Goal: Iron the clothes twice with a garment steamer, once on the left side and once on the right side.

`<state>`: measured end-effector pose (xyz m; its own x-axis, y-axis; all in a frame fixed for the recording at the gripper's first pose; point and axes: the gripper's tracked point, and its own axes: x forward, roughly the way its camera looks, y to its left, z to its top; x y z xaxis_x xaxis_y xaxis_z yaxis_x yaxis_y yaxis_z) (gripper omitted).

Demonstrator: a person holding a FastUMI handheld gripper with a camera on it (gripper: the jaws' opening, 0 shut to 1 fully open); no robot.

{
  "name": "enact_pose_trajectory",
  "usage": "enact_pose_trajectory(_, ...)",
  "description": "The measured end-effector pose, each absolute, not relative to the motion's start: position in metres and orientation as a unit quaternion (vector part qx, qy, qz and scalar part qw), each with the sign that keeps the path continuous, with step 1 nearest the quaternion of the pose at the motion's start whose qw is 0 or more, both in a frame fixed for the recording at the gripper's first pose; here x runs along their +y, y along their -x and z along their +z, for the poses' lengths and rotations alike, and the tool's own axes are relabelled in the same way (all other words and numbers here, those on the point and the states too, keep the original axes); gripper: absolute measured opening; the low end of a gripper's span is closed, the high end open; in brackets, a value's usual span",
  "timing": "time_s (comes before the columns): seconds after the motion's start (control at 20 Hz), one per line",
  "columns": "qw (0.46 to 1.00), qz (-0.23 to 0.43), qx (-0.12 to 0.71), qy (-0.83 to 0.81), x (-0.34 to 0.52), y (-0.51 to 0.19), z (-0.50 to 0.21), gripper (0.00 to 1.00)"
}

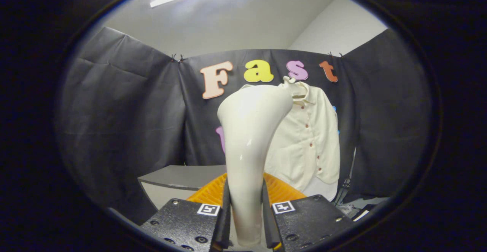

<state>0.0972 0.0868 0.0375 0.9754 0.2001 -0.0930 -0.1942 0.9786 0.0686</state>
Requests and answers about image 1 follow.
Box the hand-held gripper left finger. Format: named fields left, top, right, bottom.
left=141, top=173, right=231, bottom=252

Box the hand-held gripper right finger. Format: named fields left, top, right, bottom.
left=261, top=173, right=355, bottom=251

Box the white garment steamer head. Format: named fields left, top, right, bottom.
left=218, top=85, right=294, bottom=247

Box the cream button shirt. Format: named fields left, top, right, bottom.
left=240, top=81, right=341, bottom=191

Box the white garment steamer base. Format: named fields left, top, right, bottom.
left=304, top=176, right=339, bottom=202

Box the white plastic clothes hanger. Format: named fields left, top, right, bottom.
left=282, top=76, right=309, bottom=99

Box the grey cabinet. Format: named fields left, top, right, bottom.
left=138, top=164, right=229, bottom=211

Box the black backdrop cloth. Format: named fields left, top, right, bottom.
left=57, top=26, right=432, bottom=226

